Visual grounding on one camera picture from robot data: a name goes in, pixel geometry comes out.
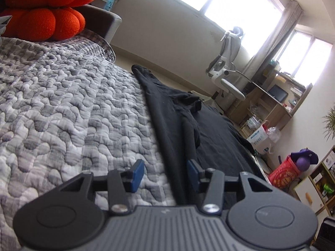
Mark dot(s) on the white office chair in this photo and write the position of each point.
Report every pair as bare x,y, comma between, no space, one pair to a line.
230,47

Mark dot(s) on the purple ball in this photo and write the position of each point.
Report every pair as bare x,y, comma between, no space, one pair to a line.
303,163

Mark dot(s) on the blue paper decoration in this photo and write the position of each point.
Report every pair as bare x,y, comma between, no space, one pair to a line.
110,2

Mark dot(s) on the black pants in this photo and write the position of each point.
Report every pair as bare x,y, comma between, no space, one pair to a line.
209,136

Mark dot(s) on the grey-brown window curtain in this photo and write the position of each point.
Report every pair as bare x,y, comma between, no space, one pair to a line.
277,36

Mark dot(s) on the translucent plastic bag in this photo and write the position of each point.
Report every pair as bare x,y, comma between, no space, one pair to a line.
274,134

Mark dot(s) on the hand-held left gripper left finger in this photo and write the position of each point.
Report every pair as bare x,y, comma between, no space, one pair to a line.
138,174

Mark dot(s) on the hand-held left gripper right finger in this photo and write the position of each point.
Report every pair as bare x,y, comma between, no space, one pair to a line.
193,174

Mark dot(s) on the potted green plant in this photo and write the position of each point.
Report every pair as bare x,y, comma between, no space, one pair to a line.
331,123

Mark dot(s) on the green toy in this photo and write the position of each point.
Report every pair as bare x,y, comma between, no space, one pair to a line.
327,187

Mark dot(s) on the wooden desk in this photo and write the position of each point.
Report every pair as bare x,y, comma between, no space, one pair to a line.
264,104

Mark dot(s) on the purple hat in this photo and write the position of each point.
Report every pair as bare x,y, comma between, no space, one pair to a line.
311,157

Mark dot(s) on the black laptop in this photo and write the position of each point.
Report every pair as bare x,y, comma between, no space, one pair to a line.
278,93

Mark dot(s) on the red printed bag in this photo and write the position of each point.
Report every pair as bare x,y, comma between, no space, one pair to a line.
284,172

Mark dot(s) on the white shopping bag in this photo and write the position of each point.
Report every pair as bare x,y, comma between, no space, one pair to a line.
257,138

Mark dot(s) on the grey quilted blanket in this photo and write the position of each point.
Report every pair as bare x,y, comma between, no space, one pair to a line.
65,109

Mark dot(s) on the orange plush pillow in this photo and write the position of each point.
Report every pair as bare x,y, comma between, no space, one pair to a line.
39,21

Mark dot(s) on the wooden shelf cabinet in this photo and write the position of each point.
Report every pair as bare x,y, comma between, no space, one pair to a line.
311,190

